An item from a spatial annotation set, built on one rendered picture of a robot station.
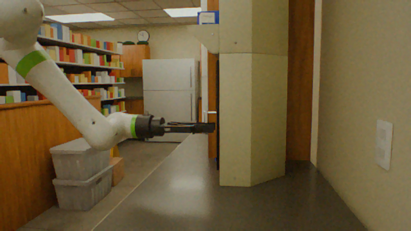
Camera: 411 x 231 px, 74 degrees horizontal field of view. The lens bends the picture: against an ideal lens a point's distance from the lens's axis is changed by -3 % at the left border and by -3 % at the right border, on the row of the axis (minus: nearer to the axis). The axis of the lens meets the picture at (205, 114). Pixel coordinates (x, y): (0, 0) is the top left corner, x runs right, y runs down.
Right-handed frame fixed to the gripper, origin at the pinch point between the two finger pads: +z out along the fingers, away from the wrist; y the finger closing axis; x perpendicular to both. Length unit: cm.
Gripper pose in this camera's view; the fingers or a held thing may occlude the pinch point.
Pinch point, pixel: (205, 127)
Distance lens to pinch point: 105.3
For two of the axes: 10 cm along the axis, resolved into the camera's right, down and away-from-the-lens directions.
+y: 1.4, -1.1, 9.8
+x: 0.1, 9.9, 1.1
